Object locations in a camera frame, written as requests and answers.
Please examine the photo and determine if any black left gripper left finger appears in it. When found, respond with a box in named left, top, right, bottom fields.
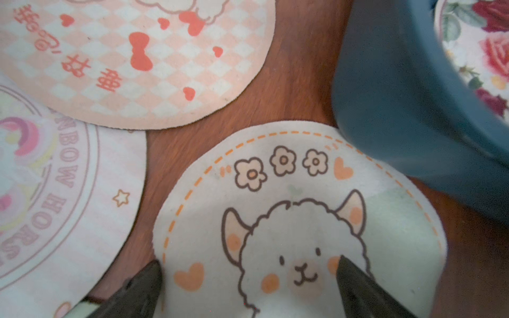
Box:
left=88, top=260, right=163, bottom=318

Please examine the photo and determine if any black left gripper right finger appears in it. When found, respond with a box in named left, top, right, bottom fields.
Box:
left=337, top=257, right=414, bottom=318

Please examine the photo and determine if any white bear flower coaster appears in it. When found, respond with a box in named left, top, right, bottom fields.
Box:
left=153, top=121, right=447, bottom=317

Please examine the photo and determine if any teal plastic storage box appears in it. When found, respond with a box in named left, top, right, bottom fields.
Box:
left=332, top=0, right=508, bottom=224

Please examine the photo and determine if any floral rose coaster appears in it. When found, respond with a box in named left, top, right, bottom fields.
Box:
left=434, top=0, right=508, bottom=125

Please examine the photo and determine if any pink rainbow unicorn coaster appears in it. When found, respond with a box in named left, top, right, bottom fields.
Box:
left=1, top=78, right=147, bottom=317

